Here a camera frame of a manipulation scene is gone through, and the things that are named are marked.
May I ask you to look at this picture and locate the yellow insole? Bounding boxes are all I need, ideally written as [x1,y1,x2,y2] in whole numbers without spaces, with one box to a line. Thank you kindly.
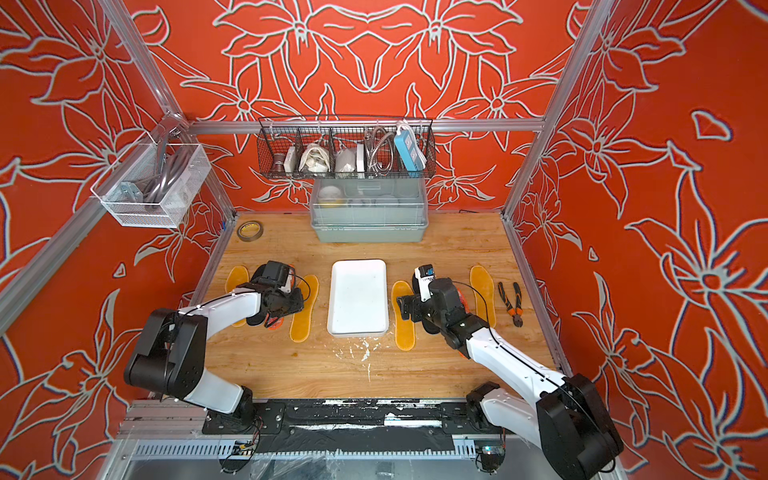
[470,265,496,328]
[390,280,416,351]
[289,274,319,343]
[225,265,250,293]

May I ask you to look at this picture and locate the white storage tray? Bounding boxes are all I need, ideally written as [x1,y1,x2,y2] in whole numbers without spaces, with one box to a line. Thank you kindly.
[327,259,389,338]

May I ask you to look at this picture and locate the red insole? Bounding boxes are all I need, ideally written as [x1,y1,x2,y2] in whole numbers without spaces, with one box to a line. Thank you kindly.
[264,316,284,330]
[457,287,470,313]

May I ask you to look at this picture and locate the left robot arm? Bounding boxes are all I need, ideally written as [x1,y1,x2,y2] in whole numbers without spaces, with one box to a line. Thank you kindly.
[124,261,305,425]

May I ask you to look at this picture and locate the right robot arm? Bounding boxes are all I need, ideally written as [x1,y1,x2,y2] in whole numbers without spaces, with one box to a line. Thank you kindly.
[395,278,624,479]

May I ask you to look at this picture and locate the grey lidded storage bin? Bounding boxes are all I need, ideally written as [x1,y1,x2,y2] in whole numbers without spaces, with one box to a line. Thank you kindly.
[309,178,429,243]

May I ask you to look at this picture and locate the tape roll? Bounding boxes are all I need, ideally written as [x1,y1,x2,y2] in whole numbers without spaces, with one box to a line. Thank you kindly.
[236,220,264,242]

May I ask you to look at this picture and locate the white cloth in basket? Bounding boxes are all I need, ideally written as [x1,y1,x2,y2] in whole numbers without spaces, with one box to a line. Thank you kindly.
[298,143,332,174]

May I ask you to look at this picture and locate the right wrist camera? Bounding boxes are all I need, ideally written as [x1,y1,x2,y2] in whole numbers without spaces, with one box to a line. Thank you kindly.
[412,264,435,302]

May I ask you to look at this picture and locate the orange handled pliers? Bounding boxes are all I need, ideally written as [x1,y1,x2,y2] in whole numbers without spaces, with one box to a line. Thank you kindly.
[497,281,524,328]

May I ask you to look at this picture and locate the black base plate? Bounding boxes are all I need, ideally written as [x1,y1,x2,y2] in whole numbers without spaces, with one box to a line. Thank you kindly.
[202,398,499,435]

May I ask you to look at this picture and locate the clear plastic wall basket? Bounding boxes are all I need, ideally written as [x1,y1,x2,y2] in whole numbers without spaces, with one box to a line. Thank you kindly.
[91,133,211,229]

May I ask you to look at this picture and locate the black wire wall basket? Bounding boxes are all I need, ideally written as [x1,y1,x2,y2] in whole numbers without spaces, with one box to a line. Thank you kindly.
[256,115,437,179]

